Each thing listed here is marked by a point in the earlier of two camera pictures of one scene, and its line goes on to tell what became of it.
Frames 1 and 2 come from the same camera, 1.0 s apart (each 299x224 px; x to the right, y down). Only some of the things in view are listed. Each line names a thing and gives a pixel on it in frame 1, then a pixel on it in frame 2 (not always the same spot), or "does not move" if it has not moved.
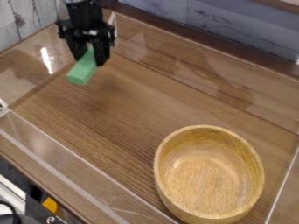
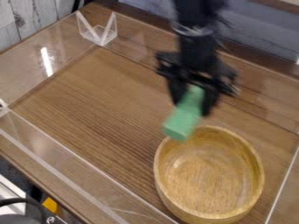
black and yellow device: x=42 y=211 does not move
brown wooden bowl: x=209 y=173 does not move
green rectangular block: x=85 y=68 to x=187 y=113
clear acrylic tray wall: x=79 y=142 does not move
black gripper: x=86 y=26 to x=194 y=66
